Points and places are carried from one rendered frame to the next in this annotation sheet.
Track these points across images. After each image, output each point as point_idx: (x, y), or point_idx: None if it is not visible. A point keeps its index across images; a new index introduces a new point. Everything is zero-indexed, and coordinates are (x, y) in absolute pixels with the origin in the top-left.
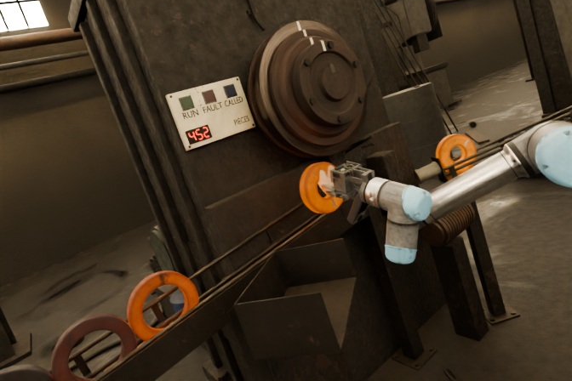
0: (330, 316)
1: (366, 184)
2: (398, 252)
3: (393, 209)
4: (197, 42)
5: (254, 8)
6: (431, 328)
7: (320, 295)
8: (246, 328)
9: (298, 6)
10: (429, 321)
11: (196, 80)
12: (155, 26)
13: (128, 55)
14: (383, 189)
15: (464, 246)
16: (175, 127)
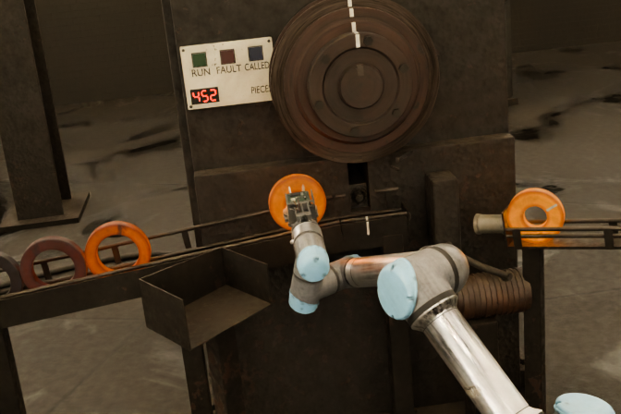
0: (216, 324)
1: (297, 225)
2: (292, 298)
3: (295, 261)
4: None
5: None
6: (453, 409)
7: (182, 302)
8: (143, 301)
9: None
10: (461, 403)
11: (219, 33)
12: None
13: None
14: (298, 237)
15: (495, 332)
16: (183, 81)
